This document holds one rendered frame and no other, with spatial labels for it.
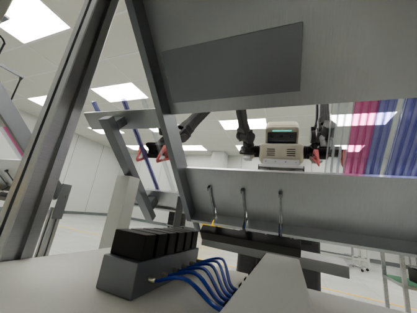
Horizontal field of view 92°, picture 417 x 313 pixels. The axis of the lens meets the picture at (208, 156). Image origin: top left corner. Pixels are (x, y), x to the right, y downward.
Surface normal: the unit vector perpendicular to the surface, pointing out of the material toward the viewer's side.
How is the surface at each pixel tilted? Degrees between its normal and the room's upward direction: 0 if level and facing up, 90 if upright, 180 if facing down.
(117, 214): 90
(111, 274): 90
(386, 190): 135
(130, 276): 90
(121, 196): 90
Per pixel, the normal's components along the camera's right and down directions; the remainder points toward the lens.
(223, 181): -0.34, 0.47
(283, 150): -0.32, -0.16
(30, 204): 0.92, 0.02
